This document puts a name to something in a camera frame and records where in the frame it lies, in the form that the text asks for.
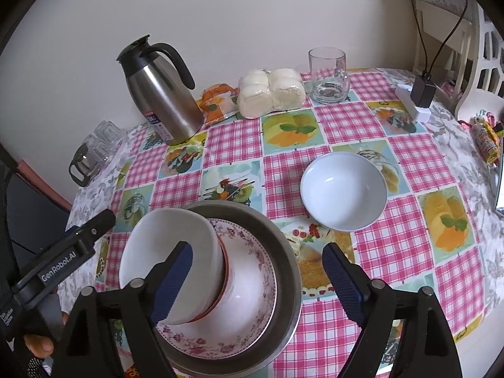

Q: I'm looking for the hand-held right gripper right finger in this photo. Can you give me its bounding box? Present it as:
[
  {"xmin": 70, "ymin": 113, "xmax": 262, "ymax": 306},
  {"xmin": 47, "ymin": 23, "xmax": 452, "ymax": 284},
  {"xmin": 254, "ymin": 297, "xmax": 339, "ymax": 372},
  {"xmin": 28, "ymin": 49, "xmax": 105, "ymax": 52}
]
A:
[{"xmin": 322, "ymin": 242, "xmax": 463, "ymax": 378}]

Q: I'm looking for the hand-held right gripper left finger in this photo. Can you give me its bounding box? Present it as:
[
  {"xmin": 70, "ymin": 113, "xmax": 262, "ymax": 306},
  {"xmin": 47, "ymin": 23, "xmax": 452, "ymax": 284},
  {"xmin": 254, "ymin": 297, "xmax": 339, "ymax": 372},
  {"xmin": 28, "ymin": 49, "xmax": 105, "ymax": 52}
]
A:
[{"xmin": 51, "ymin": 241, "xmax": 194, "ymax": 378}]

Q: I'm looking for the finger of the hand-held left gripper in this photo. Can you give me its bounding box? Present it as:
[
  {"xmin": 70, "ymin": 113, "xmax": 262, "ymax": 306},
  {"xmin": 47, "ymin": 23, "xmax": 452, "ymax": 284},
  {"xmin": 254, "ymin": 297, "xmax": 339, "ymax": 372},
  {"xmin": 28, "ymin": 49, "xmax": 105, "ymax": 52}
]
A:
[{"xmin": 65, "ymin": 209, "xmax": 117, "ymax": 253}]

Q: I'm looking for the strawberry print bowl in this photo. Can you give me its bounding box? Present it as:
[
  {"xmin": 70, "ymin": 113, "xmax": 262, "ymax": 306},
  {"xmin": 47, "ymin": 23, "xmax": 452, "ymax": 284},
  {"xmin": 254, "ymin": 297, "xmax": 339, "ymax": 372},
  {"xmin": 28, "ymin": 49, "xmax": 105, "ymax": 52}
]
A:
[{"xmin": 118, "ymin": 209, "xmax": 230, "ymax": 324}]

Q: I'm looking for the stainless steel basin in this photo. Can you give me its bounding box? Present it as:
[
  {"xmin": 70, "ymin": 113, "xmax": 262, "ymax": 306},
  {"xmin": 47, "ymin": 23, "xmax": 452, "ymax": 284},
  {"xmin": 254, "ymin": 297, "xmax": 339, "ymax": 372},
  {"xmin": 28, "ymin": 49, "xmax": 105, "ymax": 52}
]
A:
[{"xmin": 150, "ymin": 200, "xmax": 303, "ymax": 376}]

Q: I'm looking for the pink floral rim bowl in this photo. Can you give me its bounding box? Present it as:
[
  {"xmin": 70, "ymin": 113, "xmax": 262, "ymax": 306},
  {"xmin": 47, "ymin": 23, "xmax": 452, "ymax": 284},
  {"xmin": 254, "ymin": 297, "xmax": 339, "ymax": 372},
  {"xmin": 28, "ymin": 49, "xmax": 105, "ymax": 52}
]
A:
[{"xmin": 155, "ymin": 218, "xmax": 278, "ymax": 360}]

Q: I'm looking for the plain white bowl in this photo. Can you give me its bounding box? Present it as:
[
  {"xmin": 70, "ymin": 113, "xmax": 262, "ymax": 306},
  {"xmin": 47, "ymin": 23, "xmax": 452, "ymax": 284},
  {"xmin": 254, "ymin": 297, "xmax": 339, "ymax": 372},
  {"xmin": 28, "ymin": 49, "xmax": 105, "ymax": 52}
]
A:
[{"xmin": 300, "ymin": 153, "xmax": 388, "ymax": 232}]

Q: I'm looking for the person's left hand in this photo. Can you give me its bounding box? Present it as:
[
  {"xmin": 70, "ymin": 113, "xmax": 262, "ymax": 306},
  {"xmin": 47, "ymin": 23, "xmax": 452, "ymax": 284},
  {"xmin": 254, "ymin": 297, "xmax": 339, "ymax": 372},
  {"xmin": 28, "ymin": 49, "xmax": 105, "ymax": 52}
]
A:
[{"xmin": 24, "ymin": 334, "xmax": 56, "ymax": 360}]

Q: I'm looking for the small clear glass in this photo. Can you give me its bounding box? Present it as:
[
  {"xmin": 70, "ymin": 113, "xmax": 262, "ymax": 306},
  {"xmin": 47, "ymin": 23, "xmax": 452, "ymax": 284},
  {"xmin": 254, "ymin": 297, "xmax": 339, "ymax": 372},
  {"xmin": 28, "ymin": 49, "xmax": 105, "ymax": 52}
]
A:
[
  {"xmin": 94, "ymin": 121, "xmax": 123, "ymax": 146},
  {"xmin": 81, "ymin": 134, "xmax": 113, "ymax": 162}
]

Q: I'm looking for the stainless steel thermos jug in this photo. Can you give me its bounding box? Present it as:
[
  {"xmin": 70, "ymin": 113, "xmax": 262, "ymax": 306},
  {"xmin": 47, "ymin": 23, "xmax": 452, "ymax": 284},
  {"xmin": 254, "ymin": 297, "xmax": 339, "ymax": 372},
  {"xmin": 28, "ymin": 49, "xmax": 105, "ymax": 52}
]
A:
[{"xmin": 117, "ymin": 35, "xmax": 205, "ymax": 146}]

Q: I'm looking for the pink checked picture tablecloth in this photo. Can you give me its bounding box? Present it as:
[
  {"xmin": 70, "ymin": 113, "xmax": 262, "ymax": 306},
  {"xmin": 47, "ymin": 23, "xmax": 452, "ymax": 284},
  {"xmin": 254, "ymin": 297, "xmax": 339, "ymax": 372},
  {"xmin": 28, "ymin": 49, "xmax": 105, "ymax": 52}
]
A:
[{"xmin": 94, "ymin": 67, "xmax": 487, "ymax": 378}]

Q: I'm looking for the orange snack packet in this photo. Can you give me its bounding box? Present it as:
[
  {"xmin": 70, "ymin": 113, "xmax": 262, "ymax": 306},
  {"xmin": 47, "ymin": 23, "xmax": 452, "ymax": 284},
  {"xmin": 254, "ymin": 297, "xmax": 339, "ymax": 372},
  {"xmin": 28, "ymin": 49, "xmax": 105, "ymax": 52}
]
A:
[{"xmin": 199, "ymin": 83, "xmax": 241, "ymax": 127}]

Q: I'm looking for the white power strip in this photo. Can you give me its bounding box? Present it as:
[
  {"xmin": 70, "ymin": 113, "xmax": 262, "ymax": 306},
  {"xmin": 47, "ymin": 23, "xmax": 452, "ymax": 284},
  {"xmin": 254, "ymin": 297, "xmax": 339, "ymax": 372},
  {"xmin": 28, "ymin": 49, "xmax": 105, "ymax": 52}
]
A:
[{"xmin": 395, "ymin": 83, "xmax": 432, "ymax": 123}]

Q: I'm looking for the clear glass mug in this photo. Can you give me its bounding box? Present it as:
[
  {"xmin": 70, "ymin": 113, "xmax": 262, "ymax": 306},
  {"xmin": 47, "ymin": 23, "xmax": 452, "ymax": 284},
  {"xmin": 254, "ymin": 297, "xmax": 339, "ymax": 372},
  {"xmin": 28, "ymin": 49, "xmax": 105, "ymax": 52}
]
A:
[{"xmin": 307, "ymin": 47, "xmax": 350, "ymax": 105}]

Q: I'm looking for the pack of white steamed buns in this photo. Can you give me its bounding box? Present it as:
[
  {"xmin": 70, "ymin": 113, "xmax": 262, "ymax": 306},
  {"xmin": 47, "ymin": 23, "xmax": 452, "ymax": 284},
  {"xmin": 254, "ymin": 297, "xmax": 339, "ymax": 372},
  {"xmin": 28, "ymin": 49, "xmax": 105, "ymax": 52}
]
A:
[{"xmin": 236, "ymin": 68, "xmax": 307, "ymax": 119}]

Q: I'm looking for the colourful candy roll pack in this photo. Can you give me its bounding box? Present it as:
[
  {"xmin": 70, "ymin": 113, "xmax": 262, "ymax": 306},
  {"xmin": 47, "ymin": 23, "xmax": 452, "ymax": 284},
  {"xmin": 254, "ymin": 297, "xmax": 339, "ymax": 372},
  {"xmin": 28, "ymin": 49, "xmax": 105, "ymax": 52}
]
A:
[{"xmin": 470, "ymin": 112, "xmax": 504, "ymax": 164}]

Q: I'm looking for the black charger plug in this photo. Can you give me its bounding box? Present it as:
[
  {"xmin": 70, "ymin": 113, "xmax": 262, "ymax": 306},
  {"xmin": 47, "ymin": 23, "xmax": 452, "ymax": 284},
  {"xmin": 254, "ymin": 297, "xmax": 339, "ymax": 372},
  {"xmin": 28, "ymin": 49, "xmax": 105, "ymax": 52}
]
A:
[{"xmin": 411, "ymin": 73, "xmax": 438, "ymax": 109}]

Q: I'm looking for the white lattice chair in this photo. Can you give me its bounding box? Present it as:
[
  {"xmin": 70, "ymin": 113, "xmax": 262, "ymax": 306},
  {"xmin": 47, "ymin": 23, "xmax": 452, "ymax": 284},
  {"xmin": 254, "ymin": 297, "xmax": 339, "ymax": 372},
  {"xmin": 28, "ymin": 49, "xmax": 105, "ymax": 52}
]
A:
[{"xmin": 455, "ymin": 4, "xmax": 504, "ymax": 121}]

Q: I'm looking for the cream wooden chair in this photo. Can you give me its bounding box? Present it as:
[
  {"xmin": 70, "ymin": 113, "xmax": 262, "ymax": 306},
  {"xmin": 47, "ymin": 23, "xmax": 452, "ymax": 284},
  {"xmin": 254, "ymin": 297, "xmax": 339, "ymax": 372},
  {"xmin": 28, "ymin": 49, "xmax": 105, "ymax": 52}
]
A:
[{"xmin": 413, "ymin": 0, "xmax": 479, "ymax": 91}]

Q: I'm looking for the glass pitcher with black handle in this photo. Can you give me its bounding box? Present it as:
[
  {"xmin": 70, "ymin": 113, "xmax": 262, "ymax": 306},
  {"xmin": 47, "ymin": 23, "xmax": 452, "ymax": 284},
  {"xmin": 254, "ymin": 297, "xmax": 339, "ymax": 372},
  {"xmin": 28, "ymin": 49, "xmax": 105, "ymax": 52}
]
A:
[{"xmin": 69, "ymin": 144, "xmax": 113, "ymax": 187}]

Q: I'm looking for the black charger cable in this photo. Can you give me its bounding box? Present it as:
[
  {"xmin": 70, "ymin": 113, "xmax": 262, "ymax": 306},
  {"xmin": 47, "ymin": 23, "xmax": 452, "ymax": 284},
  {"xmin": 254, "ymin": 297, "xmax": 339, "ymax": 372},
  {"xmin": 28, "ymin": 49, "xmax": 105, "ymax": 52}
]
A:
[
  {"xmin": 408, "ymin": 0, "xmax": 431, "ymax": 75},
  {"xmin": 428, "ymin": 0, "xmax": 470, "ymax": 76}
]

